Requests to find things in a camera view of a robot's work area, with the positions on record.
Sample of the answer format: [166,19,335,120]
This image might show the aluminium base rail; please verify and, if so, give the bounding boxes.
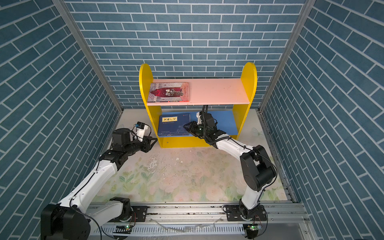
[85,201,317,240]

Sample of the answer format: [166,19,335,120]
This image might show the Hamlet picture book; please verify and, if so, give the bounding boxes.
[147,82,190,103]

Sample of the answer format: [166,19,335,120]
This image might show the navy book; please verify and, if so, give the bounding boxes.
[158,113,191,137]

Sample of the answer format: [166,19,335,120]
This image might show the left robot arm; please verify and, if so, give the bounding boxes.
[41,122,158,240]

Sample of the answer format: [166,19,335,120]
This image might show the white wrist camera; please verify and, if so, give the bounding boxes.
[134,122,152,142]
[196,112,203,125]

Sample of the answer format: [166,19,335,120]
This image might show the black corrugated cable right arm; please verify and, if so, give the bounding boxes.
[201,104,235,142]

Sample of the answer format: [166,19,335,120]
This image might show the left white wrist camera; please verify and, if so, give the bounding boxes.
[134,122,152,142]

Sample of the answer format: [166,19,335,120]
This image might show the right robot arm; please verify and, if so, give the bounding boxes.
[184,111,278,220]

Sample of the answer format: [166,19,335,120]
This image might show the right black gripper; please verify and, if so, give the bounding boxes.
[184,121,210,139]

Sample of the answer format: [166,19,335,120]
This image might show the yellow pink blue bookshelf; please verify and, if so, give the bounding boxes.
[138,62,258,149]

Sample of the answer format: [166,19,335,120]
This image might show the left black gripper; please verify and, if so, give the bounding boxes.
[123,134,158,156]

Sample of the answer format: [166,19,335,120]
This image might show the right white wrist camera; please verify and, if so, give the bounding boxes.
[196,112,203,125]

